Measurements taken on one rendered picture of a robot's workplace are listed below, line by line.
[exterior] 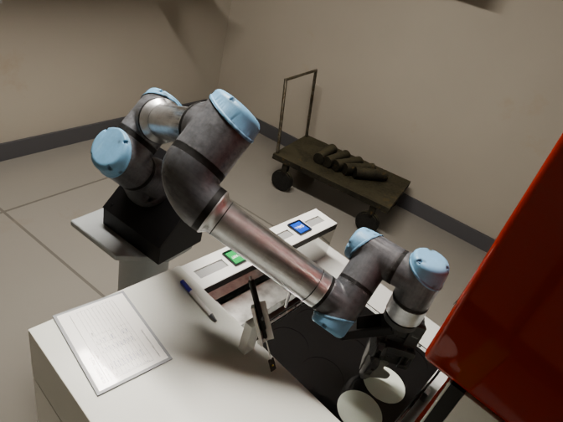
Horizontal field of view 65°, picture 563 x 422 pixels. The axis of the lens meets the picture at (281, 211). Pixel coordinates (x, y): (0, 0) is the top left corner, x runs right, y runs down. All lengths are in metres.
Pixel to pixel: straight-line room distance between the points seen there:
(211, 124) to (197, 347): 0.45
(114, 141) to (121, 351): 0.53
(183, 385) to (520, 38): 2.99
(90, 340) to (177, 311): 0.18
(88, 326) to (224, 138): 0.46
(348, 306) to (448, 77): 2.78
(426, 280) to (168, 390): 0.51
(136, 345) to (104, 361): 0.07
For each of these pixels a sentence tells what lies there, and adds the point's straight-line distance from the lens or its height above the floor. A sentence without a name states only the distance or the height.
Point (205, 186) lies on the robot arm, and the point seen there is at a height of 1.29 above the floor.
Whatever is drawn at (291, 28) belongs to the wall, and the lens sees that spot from 4.01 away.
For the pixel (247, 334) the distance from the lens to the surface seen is 0.93.
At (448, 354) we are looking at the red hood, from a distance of 0.72.
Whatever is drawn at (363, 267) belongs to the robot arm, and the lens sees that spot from 0.88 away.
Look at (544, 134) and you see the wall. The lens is 3.45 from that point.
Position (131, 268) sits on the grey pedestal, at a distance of 1.50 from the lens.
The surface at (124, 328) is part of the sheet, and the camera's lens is 0.99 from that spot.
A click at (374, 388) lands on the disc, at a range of 1.10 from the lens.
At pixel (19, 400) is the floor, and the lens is 2.09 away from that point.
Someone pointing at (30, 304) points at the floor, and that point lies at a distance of 2.40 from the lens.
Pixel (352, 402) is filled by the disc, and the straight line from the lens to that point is 1.06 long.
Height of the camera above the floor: 1.72
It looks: 32 degrees down
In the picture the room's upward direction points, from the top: 16 degrees clockwise
